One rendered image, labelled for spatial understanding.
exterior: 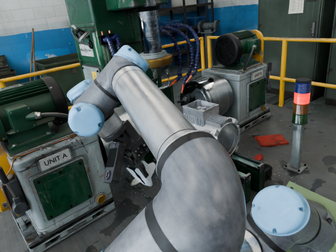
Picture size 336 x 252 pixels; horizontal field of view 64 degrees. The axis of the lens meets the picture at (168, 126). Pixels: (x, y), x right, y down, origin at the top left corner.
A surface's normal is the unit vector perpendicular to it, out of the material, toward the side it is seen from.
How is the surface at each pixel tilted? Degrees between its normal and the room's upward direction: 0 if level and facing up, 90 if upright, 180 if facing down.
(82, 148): 89
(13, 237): 0
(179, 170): 36
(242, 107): 89
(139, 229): 41
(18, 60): 90
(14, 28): 90
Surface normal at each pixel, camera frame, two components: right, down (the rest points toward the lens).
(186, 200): -0.37, -0.52
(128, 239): -0.70, -0.54
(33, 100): 0.51, -0.23
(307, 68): -0.81, 0.32
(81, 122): 0.18, 0.35
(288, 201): -0.54, -0.54
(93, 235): -0.11, -0.91
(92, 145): 0.65, 0.23
